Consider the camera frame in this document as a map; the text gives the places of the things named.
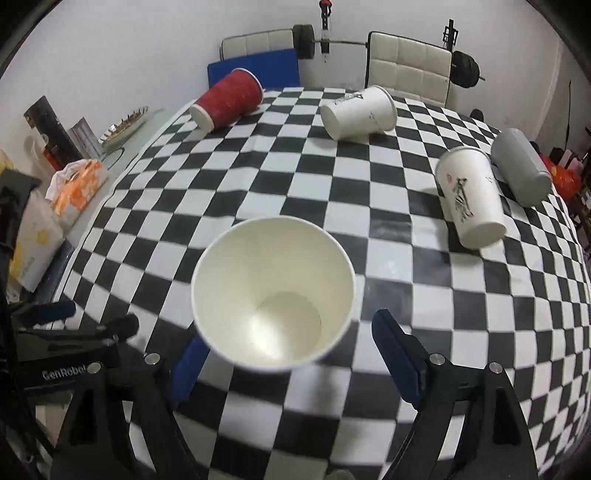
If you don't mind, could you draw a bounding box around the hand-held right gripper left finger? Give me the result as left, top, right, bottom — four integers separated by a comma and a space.
50, 333, 212, 480

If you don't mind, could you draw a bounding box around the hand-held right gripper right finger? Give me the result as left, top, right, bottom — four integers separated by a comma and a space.
370, 308, 540, 480

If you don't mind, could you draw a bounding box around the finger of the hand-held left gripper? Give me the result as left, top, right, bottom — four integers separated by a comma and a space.
11, 299, 78, 329
28, 314, 140, 352

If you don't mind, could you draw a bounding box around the plain white paper cup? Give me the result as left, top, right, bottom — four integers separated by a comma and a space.
191, 216, 357, 371

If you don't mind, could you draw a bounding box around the white cup with striped figure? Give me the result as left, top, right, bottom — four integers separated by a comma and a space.
435, 147, 508, 249

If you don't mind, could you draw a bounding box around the grey cup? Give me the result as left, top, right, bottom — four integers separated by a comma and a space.
490, 128, 553, 207

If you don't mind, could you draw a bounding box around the white cup with small print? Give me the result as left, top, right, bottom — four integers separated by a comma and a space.
320, 85, 398, 140

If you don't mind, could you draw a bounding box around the red paper cup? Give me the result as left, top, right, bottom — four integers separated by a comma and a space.
189, 68, 265, 131

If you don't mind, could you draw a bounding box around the yellow white box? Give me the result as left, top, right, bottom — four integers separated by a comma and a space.
9, 187, 66, 292

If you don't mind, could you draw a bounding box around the orange white plastic bag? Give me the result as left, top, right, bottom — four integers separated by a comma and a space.
45, 159, 109, 227

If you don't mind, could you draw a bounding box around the black box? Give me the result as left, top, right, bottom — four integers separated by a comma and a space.
24, 96, 80, 169

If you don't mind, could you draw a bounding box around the decorated plate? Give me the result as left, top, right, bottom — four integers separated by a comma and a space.
99, 106, 149, 142

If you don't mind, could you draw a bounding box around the black white checkered tablecloth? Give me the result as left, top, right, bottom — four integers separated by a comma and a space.
60, 86, 591, 480

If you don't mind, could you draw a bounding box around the red plastic bag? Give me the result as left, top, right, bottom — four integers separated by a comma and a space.
540, 154, 581, 199

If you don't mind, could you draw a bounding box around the white padded chair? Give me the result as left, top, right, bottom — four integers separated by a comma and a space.
366, 31, 452, 110
220, 28, 296, 63

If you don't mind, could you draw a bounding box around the black barbell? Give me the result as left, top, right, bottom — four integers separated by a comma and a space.
293, 24, 485, 88

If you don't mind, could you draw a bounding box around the red-topped rack post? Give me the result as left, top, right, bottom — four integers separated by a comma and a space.
318, 0, 334, 66

